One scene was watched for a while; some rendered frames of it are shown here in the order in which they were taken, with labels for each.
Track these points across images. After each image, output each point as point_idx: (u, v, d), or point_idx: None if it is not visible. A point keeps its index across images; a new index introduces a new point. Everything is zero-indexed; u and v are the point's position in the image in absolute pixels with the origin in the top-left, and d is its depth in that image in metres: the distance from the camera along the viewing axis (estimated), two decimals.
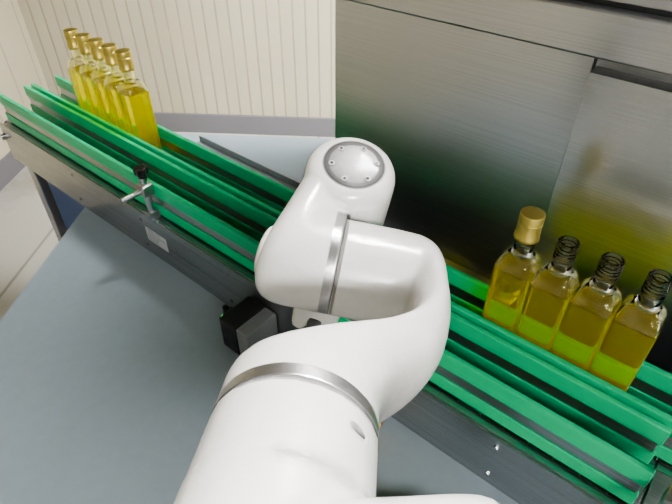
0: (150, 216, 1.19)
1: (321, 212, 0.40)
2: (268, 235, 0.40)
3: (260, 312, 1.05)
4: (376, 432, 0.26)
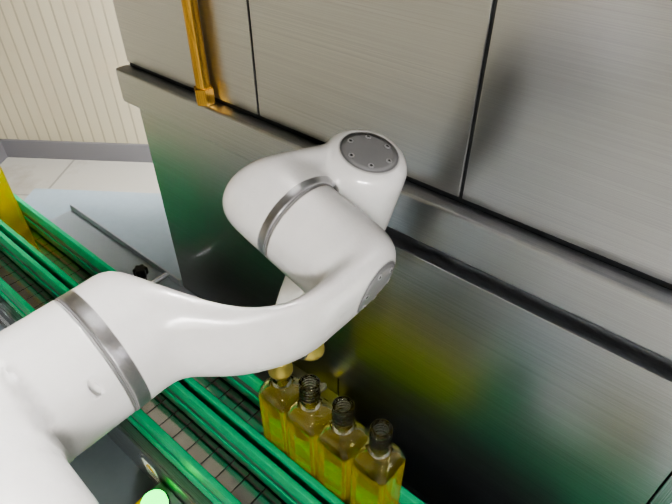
0: None
1: (310, 166, 0.42)
2: (256, 161, 0.42)
3: None
4: (128, 388, 0.31)
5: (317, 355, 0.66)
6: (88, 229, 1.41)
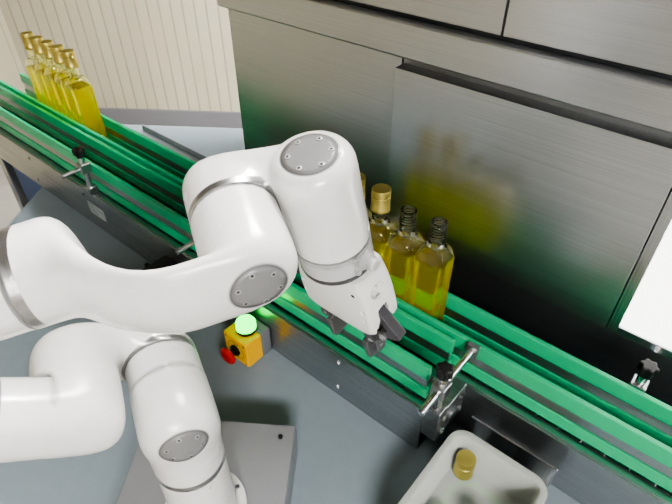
0: (88, 190, 1.41)
1: (245, 166, 0.44)
2: (212, 159, 0.47)
3: None
4: (9, 302, 0.39)
5: (386, 210, 0.95)
6: (160, 143, 1.63)
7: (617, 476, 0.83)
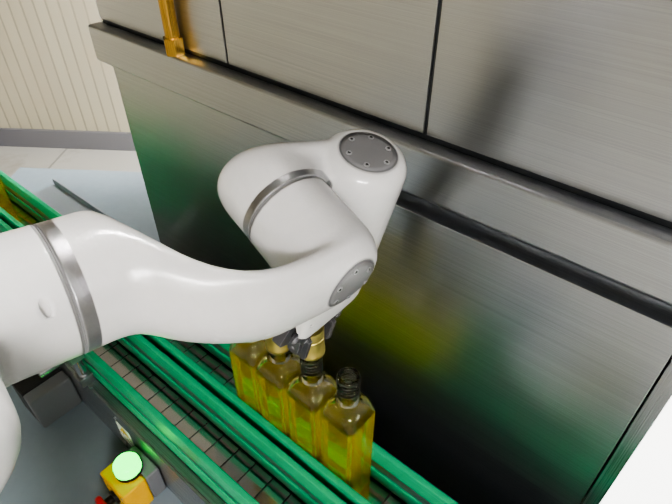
0: None
1: (305, 158, 0.42)
2: (254, 148, 0.43)
3: (54, 376, 1.03)
4: (80, 320, 0.30)
5: (284, 349, 0.71)
6: (70, 203, 1.40)
7: None
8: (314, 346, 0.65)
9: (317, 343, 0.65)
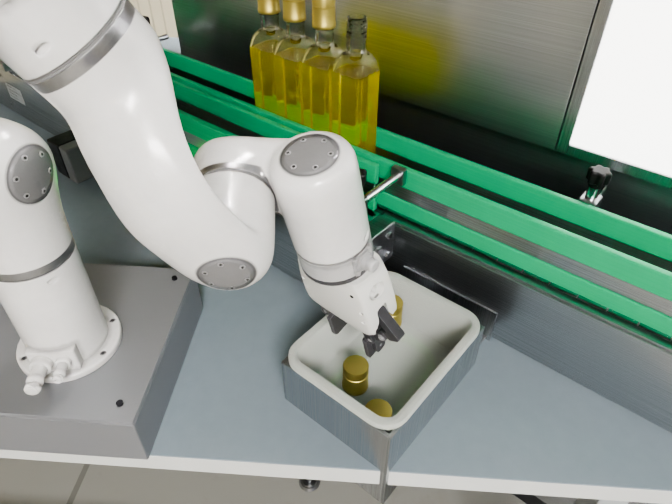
0: (2, 65, 1.27)
1: (248, 153, 0.45)
2: (226, 139, 0.48)
3: None
4: (79, 55, 0.32)
5: (300, 17, 0.81)
6: None
7: (562, 303, 0.70)
8: (327, 11, 0.77)
9: (329, 8, 0.77)
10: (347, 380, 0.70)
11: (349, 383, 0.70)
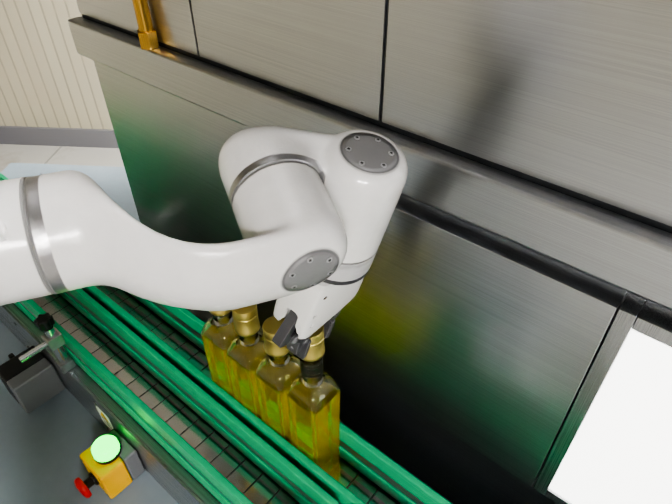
0: None
1: (303, 146, 0.43)
2: (261, 129, 0.45)
3: (37, 363, 1.06)
4: (37, 263, 0.35)
5: (252, 331, 0.73)
6: None
7: None
8: None
9: None
10: (320, 343, 0.65)
11: (322, 342, 0.65)
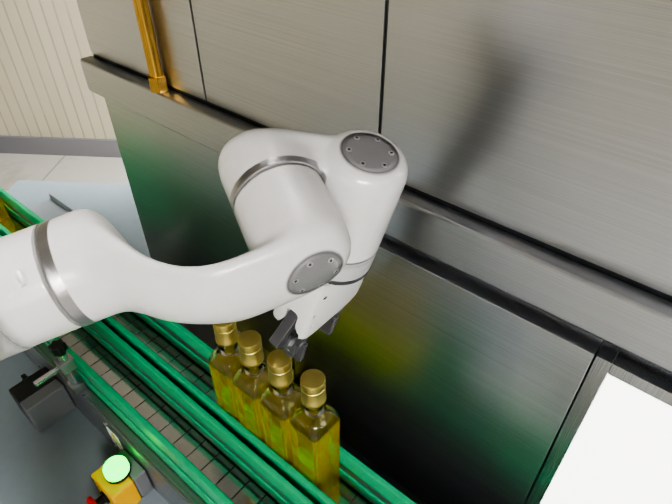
0: None
1: (303, 147, 0.43)
2: (260, 131, 0.44)
3: (49, 384, 1.10)
4: (59, 304, 0.38)
5: (257, 362, 0.78)
6: None
7: None
8: (282, 375, 0.74)
9: (285, 373, 0.74)
10: (322, 393, 0.71)
11: (324, 391, 0.72)
